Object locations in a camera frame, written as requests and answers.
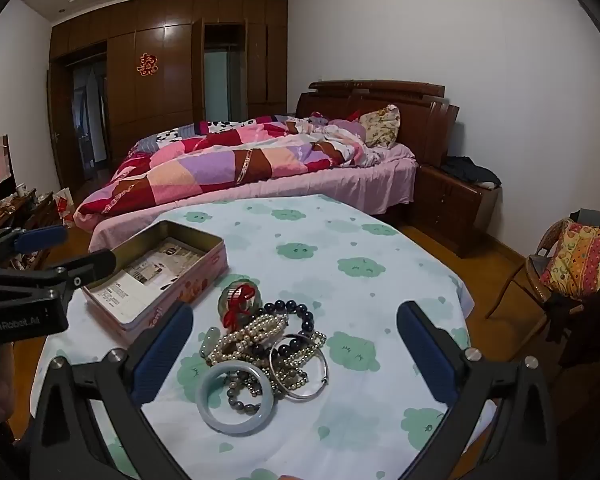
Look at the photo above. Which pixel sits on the red paper bag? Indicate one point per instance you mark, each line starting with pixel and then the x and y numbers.
pixel 62 205

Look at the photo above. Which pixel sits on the patchwork quilt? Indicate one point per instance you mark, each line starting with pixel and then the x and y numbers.
pixel 205 170

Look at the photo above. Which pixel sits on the purple pillow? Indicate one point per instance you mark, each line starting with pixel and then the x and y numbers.
pixel 350 125

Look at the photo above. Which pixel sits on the brown wooden wardrobe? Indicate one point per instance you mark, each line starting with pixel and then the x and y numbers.
pixel 170 85

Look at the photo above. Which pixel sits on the cluttered wooden shelf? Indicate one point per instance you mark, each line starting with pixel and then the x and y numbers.
pixel 30 212

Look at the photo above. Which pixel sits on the wooden nightstand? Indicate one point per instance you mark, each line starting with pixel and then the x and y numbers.
pixel 445 205

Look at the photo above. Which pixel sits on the wooden headboard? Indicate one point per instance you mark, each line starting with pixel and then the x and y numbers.
pixel 430 125

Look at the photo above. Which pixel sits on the pink tin box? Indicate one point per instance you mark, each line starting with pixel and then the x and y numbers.
pixel 190 285

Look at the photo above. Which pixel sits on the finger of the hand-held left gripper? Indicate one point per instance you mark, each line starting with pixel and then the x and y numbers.
pixel 42 238
pixel 92 265

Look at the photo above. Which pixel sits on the small jade pendant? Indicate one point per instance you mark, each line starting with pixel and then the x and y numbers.
pixel 211 342

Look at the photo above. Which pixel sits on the red paper decoration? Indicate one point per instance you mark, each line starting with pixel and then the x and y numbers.
pixel 147 65

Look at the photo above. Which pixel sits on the floral pillow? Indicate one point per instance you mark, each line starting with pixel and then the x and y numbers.
pixel 380 127

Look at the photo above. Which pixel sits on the dark clothes pile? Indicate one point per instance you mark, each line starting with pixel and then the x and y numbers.
pixel 467 167

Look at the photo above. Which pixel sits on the pale jade bangle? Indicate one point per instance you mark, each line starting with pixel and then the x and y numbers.
pixel 203 397

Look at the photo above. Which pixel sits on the rattan chair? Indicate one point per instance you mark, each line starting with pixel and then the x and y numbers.
pixel 547 237

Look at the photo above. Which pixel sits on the bed with pink sheet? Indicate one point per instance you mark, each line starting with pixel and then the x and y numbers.
pixel 330 185

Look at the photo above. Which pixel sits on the silver bangle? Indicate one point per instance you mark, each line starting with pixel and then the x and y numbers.
pixel 324 357

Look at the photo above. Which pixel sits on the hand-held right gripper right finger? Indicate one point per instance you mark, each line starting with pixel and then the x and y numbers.
pixel 427 355

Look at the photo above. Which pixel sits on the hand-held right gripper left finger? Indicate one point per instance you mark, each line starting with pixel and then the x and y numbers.
pixel 162 352

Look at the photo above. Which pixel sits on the printed paper leaflet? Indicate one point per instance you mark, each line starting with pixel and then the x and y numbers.
pixel 145 280

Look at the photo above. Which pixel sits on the grey garment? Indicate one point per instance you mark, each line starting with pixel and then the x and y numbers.
pixel 595 216

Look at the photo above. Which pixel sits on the cloud printed tablecloth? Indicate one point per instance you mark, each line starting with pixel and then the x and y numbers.
pixel 355 285

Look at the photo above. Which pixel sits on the colourful patterned cushion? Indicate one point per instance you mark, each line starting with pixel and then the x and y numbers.
pixel 580 260

